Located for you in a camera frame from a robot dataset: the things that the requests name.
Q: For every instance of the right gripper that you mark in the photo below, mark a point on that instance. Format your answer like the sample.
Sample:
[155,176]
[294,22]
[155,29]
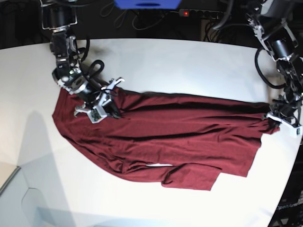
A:
[102,98]

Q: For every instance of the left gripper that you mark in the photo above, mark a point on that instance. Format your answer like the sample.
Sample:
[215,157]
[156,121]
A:
[285,111]

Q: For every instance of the dark red t-shirt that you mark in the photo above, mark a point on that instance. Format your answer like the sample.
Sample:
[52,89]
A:
[180,141]

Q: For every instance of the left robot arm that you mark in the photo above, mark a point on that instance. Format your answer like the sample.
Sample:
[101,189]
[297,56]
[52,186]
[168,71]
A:
[268,20]

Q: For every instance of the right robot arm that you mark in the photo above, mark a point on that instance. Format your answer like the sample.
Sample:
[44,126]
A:
[58,16]

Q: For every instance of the blue box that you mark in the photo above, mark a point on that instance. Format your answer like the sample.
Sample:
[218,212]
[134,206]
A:
[147,4]

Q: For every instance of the black power strip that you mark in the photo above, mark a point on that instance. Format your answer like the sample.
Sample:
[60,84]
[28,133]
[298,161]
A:
[201,14]

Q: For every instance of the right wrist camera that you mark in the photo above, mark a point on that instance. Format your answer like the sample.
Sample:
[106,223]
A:
[96,115]

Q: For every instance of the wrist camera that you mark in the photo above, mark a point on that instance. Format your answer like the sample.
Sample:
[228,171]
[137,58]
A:
[96,115]
[296,131]

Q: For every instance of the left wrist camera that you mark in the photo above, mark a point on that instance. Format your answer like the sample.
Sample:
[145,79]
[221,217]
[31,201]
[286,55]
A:
[296,131]

